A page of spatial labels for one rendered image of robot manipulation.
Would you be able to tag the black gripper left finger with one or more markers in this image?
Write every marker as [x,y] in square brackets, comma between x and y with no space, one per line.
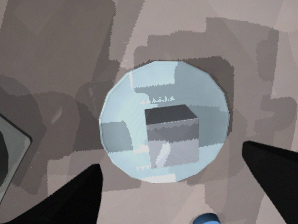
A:
[77,202]

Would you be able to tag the grey cube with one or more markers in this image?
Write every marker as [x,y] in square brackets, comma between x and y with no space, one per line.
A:
[172,136]

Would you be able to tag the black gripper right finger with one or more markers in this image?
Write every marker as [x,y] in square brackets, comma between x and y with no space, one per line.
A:
[276,170]

